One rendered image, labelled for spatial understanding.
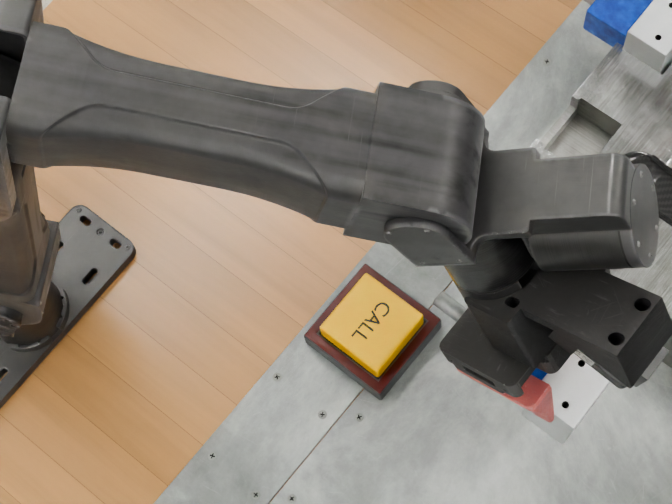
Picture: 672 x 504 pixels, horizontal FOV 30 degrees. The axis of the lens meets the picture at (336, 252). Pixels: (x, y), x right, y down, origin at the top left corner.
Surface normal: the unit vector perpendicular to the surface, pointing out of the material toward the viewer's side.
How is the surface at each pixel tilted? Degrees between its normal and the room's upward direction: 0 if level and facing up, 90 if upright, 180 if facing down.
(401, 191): 14
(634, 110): 0
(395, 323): 0
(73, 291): 0
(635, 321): 27
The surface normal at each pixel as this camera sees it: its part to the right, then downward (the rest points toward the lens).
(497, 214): -0.47, -0.37
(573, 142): -0.07, -0.36
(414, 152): 0.17, -0.32
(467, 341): -0.42, -0.58
